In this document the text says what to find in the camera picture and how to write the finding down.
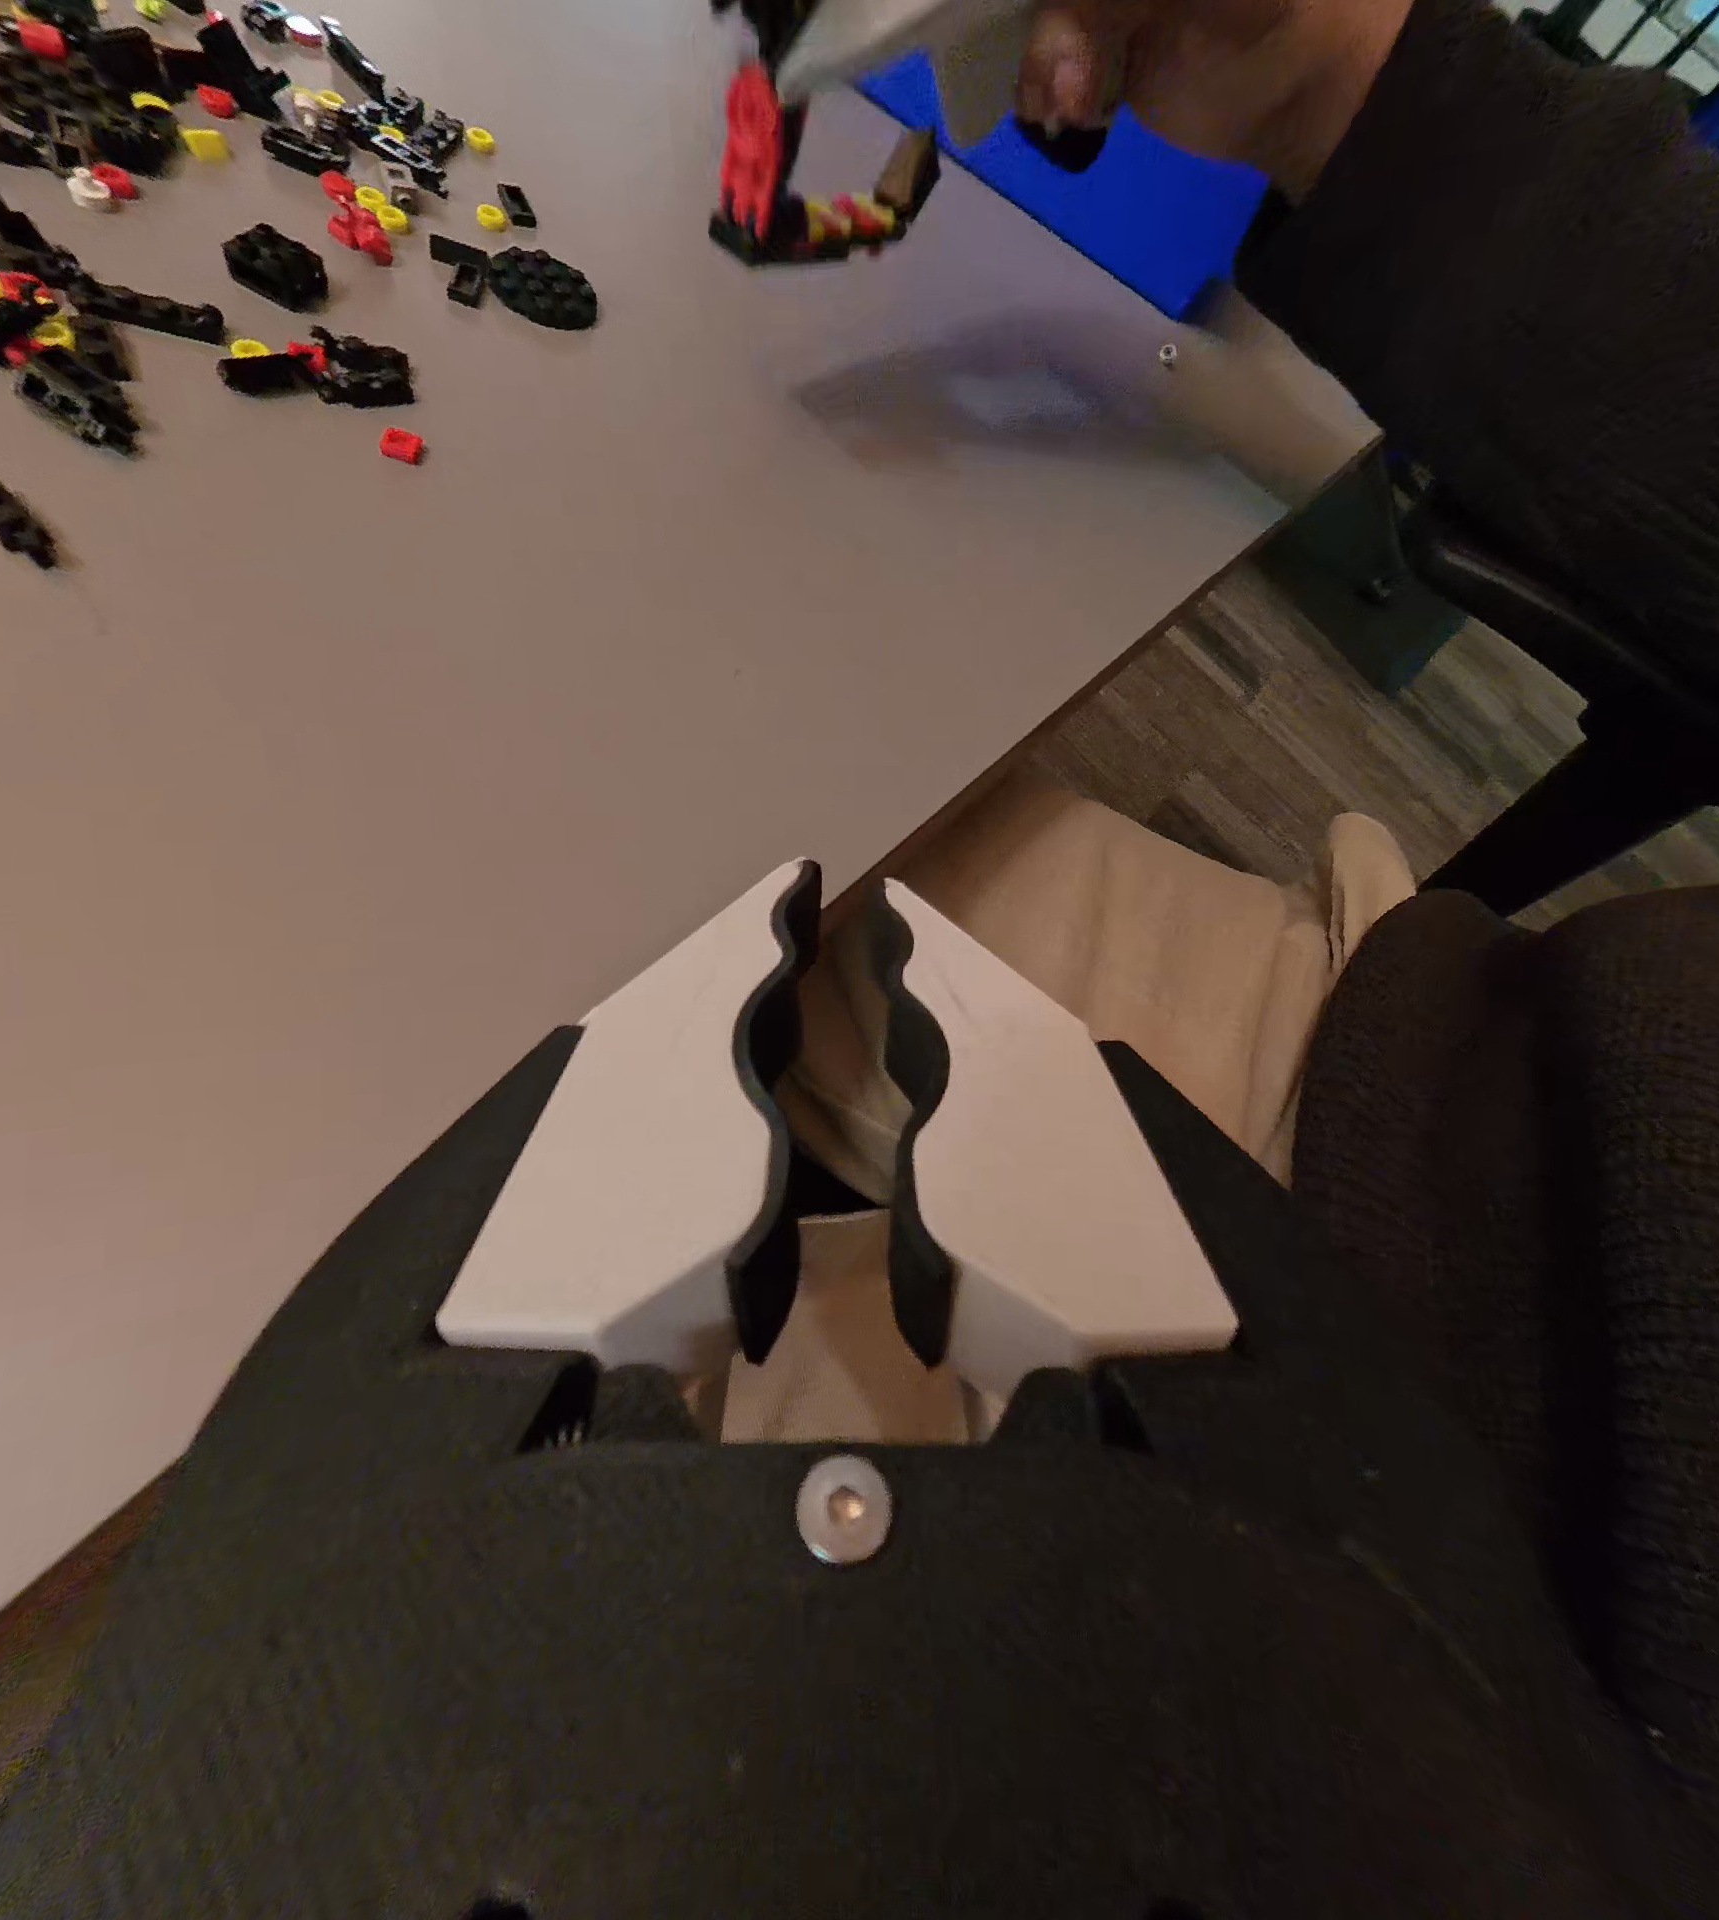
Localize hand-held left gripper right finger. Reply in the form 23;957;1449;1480
881;878;1238;1404

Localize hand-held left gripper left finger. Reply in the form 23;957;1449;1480
434;858;822;1370

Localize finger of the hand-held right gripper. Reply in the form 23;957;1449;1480
772;0;1033;98

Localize red yellow black lego snake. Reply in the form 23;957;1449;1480
709;0;944;272

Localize pile of lego pieces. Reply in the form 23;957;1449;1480
0;0;599;572

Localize person's right forearm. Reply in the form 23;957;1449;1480
1231;0;1719;724

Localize black round lego plate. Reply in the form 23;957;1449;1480
489;243;599;336

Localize black square lego brick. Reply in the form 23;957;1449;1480
219;223;331;317

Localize person's right hand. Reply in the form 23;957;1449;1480
1029;0;1378;198

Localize blue plastic bin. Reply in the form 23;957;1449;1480
860;53;1273;324

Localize person's dark knit sweater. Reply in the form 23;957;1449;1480
1291;882;1719;1920

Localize black table leg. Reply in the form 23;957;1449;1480
1251;438;1467;695

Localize black office chair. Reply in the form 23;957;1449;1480
1405;449;1719;922

